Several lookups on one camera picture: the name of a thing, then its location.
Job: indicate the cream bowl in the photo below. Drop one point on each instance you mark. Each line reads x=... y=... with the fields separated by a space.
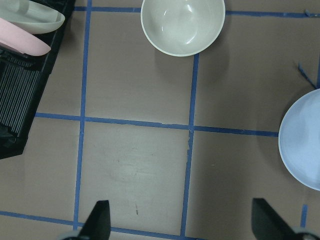
x=182 y=28

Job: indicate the cream plate in rack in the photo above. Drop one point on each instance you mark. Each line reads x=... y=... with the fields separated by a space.
x=33 y=17

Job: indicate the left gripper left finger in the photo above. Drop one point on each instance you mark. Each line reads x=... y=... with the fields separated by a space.
x=98 y=224

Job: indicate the black dish rack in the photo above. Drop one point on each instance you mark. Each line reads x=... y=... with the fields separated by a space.
x=22 y=82

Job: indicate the pink plate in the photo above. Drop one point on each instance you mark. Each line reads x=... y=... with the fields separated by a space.
x=16 y=39

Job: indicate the blue plate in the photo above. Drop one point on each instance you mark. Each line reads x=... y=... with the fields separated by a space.
x=299 y=140

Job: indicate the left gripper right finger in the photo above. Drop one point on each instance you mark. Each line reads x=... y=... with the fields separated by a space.
x=267 y=224

